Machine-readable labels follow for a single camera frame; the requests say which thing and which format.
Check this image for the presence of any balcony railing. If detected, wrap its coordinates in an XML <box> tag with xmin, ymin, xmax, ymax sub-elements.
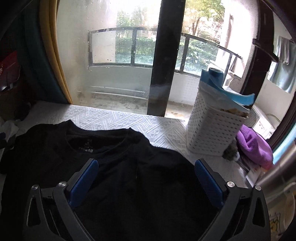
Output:
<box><xmin>87</xmin><ymin>27</ymin><xmax>242</xmax><ymax>77</ymax></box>

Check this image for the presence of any yellow curtain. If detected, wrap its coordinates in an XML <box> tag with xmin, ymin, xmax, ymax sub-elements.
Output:
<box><xmin>40</xmin><ymin>0</ymin><xmax>73</xmax><ymax>104</ymax></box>

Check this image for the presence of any white perforated plastic basket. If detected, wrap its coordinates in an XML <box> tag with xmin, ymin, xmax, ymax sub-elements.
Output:
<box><xmin>186</xmin><ymin>91</ymin><xmax>247</xmax><ymax>156</ymax></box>

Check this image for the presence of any purple cloth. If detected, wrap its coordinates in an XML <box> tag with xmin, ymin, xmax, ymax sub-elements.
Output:
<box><xmin>236</xmin><ymin>125</ymin><xmax>273</xmax><ymax>170</ymax></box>

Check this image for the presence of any black window frame post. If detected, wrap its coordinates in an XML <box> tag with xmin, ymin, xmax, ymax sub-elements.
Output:
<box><xmin>147</xmin><ymin>1</ymin><xmax>186</xmax><ymax>116</ymax></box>

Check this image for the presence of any white bed sheet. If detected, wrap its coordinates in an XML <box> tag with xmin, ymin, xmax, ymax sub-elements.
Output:
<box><xmin>17</xmin><ymin>101</ymin><xmax>248</xmax><ymax>188</ymax></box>

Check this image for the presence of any red screen tablet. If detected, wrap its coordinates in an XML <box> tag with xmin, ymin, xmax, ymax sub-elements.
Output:
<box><xmin>1</xmin><ymin>51</ymin><xmax>20</xmax><ymax>91</ymax></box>

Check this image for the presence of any blue bag in basket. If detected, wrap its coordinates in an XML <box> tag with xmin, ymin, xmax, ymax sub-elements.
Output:
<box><xmin>199</xmin><ymin>68</ymin><xmax>255</xmax><ymax>113</ymax></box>

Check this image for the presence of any teal curtain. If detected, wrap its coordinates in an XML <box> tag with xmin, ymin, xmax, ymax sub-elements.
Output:
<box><xmin>1</xmin><ymin>1</ymin><xmax>70</xmax><ymax>104</ymax></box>

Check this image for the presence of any hanging grey towel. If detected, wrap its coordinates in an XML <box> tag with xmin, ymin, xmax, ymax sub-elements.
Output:
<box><xmin>267</xmin><ymin>36</ymin><xmax>295</xmax><ymax>93</ymax></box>

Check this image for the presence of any silver metal bottle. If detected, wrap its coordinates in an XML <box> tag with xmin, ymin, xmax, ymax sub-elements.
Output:
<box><xmin>255</xmin><ymin>140</ymin><xmax>296</xmax><ymax>203</ymax></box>

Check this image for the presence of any black t-shirt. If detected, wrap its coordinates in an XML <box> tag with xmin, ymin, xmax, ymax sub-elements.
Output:
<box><xmin>1</xmin><ymin>120</ymin><xmax>218</xmax><ymax>240</ymax></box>

